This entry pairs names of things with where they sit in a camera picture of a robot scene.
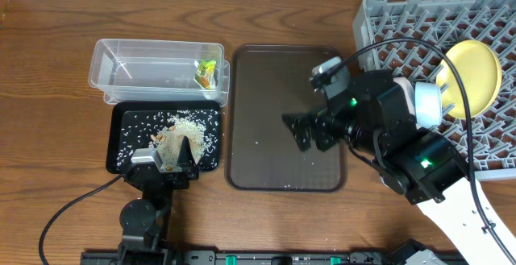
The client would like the white pink bowl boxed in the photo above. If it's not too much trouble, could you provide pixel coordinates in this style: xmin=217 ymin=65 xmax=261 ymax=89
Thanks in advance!
xmin=393 ymin=77 xmax=415 ymax=115

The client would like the black waste tray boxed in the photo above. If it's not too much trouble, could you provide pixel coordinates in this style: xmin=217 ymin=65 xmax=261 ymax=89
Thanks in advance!
xmin=106 ymin=101 xmax=221 ymax=174

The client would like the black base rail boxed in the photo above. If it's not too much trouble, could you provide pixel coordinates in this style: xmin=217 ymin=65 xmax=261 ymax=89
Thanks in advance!
xmin=79 ymin=238 xmax=464 ymax=265

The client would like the rice pile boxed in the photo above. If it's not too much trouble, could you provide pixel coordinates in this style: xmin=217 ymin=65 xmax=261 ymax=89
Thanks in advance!
xmin=106 ymin=110 xmax=220 ymax=172

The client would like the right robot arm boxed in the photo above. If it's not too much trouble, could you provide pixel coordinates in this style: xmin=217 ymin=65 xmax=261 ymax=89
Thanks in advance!
xmin=282 ymin=71 xmax=515 ymax=264

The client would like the yellow plate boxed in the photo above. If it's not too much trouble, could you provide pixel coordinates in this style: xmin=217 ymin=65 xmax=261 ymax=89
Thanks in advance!
xmin=435 ymin=39 xmax=502 ymax=119

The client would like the green snack wrapper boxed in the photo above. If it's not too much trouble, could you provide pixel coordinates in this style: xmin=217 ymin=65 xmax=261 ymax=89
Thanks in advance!
xmin=194 ymin=60 xmax=216 ymax=90

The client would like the light blue bowl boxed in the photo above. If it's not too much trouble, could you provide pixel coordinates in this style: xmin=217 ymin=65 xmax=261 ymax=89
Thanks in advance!
xmin=414 ymin=82 xmax=442 ymax=129

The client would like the dark brown serving tray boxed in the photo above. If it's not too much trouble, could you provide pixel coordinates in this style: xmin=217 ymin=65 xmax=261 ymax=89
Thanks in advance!
xmin=226 ymin=45 xmax=347 ymax=193

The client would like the clear plastic bin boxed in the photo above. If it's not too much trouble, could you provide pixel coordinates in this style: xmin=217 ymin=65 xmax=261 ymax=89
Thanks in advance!
xmin=89 ymin=39 xmax=231 ymax=107

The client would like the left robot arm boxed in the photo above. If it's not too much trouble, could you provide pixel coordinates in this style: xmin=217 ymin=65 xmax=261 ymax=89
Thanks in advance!
xmin=116 ymin=137 xmax=199 ymax=265

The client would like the grey dishwasher rack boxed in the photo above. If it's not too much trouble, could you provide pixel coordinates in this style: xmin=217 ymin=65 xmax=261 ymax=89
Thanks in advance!
xmin=352 ymin=0 xmax=515 ymax=181

